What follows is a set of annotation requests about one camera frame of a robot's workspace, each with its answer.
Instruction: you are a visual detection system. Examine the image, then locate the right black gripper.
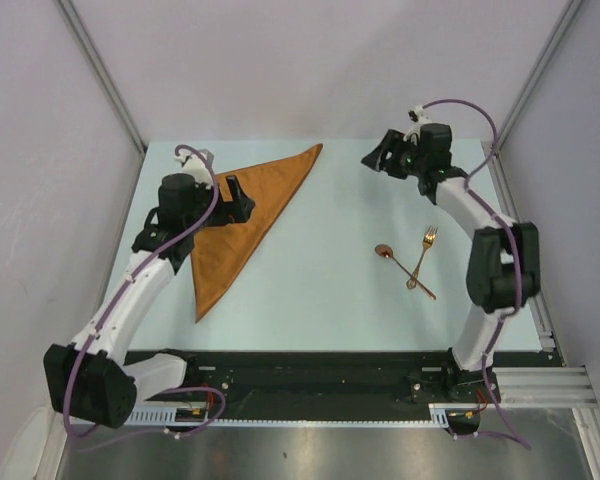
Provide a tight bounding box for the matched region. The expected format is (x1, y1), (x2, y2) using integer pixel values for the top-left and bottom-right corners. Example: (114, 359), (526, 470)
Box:
(360, 130), (426, 181)

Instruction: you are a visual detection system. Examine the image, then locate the orange cloth napkin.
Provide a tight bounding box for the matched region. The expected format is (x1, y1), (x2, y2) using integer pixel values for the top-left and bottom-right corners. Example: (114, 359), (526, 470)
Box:
(191, 143), (323, 322)

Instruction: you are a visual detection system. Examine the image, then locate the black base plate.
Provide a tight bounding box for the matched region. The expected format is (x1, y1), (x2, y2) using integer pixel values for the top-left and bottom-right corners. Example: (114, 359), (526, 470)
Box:
(82, 347), (504, 434)

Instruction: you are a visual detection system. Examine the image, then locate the white slotted cable duct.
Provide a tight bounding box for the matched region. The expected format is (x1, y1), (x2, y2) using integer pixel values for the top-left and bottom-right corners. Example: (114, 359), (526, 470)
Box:
(129, 403), (454, 427)

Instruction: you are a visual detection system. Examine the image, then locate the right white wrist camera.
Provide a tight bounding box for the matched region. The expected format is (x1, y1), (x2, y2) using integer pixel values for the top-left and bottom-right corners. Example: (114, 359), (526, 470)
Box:
(404, 105), (432, 139)

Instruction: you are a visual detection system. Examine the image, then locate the gold fork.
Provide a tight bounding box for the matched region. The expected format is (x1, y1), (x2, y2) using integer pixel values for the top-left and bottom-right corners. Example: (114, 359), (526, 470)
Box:
(406, 226), (438, 290)

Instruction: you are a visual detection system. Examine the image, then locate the aluminium frame rail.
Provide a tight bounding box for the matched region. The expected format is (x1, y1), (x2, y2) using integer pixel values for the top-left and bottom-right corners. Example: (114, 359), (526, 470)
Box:
(494, 367), (597, 409)

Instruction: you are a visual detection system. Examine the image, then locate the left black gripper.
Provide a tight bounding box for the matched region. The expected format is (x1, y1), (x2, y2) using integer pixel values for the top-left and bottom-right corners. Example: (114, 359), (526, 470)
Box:
(184, 175), (253, 234)

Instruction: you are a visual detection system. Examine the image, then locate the copper spoon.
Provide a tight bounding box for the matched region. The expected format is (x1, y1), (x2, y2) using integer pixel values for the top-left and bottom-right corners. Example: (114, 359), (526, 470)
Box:
(374, 244), (437, 301)

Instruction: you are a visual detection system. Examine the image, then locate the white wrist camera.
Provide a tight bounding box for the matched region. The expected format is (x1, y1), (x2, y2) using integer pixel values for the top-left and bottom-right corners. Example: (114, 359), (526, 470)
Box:
(404, 105), (432, 139)
(174, 145), (214, 190)

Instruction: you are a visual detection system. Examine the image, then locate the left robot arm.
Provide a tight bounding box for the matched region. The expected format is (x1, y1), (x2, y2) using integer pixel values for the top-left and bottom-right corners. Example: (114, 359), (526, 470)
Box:
(43, 173), (255, 428)

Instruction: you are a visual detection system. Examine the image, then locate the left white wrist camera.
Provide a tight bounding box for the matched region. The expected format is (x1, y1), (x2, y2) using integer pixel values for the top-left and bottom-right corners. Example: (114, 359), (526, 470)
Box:
(174, 145), (214, 190)

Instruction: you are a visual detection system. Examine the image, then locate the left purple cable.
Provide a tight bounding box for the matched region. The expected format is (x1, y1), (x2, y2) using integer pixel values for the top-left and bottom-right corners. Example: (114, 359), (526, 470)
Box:
(62, 144), (227, 454)

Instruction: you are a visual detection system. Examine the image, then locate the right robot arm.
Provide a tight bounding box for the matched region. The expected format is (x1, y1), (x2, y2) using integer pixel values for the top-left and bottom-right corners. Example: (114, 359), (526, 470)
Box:
(361, 123), (540, 401)

